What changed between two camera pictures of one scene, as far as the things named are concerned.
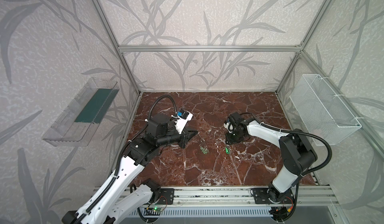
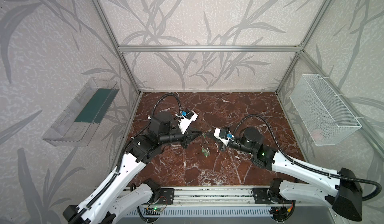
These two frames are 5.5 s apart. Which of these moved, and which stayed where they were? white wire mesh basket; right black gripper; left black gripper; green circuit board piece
Moved: right black gripper
Stayed: left black gripper; green circuit board piece; white wire mesh basket
